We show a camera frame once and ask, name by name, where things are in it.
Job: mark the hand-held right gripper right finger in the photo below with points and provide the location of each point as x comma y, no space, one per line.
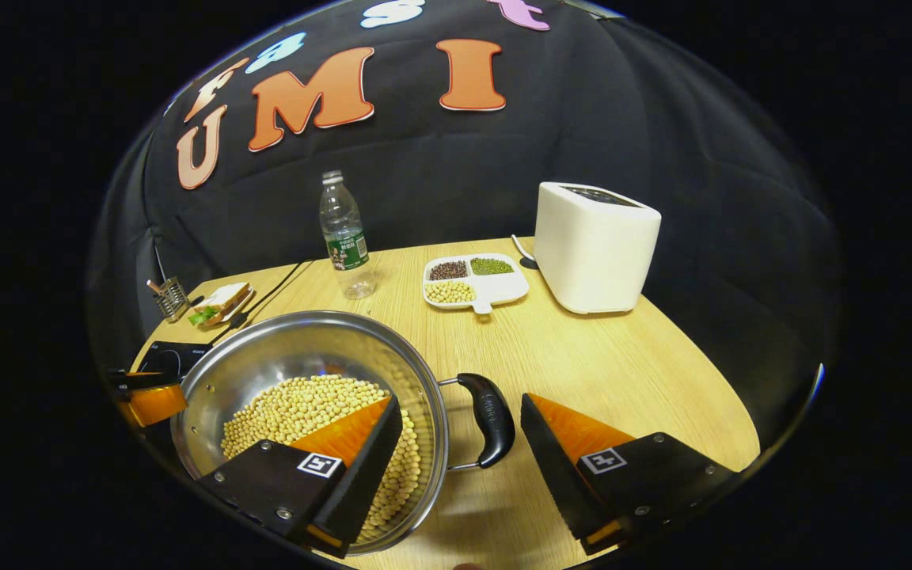
555,467

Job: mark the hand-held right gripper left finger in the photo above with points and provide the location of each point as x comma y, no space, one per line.
369,467

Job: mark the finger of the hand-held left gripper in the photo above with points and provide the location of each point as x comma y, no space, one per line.
157,404

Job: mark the black induction cooktop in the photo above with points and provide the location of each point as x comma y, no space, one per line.
167,358

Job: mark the stainless steel pot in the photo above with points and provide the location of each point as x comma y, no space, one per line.
282,356

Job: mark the pile of soybeans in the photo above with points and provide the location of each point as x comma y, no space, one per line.
298,404

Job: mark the metal mesh utensil holder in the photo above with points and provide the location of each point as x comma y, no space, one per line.
171,299

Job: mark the sandwich on plate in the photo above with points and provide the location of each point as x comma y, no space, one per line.
222,301

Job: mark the white divided bean dish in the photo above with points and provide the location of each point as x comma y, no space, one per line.
503,286

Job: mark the white toaster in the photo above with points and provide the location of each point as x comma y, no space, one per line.
594,253

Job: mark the clear plastic water bottle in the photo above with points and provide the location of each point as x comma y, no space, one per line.
345,229

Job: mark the black backdrop cloth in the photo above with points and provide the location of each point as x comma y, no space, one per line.
622,119

